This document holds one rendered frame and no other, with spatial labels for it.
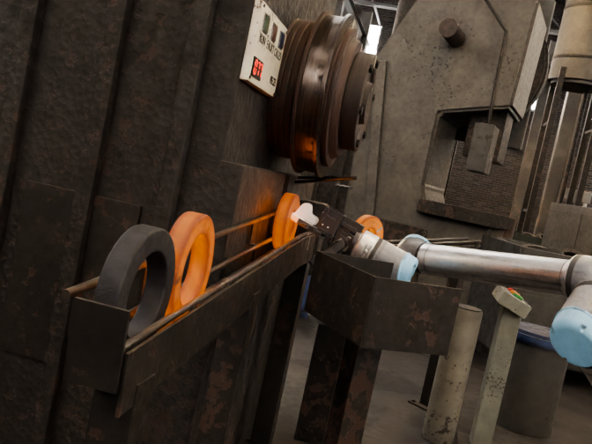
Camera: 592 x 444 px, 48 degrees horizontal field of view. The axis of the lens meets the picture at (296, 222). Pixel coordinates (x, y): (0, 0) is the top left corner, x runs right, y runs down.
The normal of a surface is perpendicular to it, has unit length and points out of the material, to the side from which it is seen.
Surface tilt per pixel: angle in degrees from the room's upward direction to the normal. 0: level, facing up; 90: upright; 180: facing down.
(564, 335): 126
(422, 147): 90
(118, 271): 65
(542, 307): 90
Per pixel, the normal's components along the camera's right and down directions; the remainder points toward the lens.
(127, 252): -0.01, -0.62
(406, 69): -0.42, -0.02
